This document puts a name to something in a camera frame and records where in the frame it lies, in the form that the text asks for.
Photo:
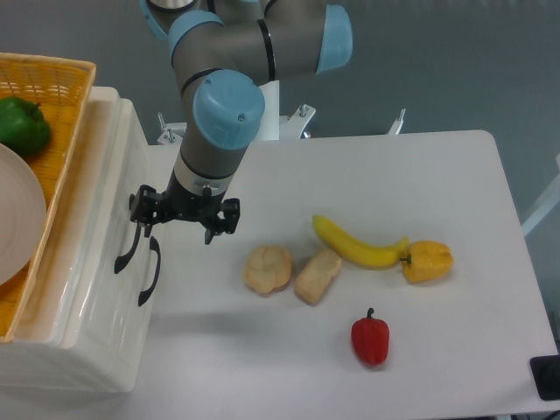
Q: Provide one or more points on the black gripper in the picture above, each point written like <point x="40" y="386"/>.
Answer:
<point x="187" y="197"/>

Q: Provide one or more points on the black top drawer handle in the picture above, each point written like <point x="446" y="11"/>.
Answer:
<point x="122" y="261"/>

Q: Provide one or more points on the black drawer handle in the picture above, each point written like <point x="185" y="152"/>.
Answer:
<point x="122" y="261"/>
<point x="152" y="268"/>

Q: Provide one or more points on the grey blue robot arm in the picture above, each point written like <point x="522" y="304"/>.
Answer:
<point x="222" y="53"/>

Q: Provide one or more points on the white drawer cabinet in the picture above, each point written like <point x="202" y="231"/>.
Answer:
<point x="35" y="358"/>

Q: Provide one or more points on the round bread roll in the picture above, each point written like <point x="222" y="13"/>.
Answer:
<point x="268" y="269"/>

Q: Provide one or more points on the rectangular bread slice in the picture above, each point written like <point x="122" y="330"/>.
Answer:
<point x="315" y="278"/>

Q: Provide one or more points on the beige round plate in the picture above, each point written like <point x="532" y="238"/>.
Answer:
<point x="23" y="211"/>

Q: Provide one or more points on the orange woven basket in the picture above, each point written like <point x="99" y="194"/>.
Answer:
<point x="62" y="87"/>

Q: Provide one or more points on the green bell pepper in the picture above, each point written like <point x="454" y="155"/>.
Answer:
<point x="24" y="129"/>

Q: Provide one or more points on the yellow banana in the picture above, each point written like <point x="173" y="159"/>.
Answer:
<point x="355" y="251"/>

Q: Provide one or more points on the red bell pepper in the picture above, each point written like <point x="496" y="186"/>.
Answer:
<point x="370" y="338"/>

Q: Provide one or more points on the yellow bell pepper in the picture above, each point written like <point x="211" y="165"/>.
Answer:
<point x="426" y="260"/>

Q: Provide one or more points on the black device at edge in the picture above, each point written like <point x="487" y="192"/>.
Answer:
<point x="545" y="371"/>

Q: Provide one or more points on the black lower drawer handle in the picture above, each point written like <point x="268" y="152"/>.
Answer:
<point x="152" y="268"/>

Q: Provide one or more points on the white frame bar right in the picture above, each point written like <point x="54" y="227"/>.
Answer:
<point x="546" y="201"/>

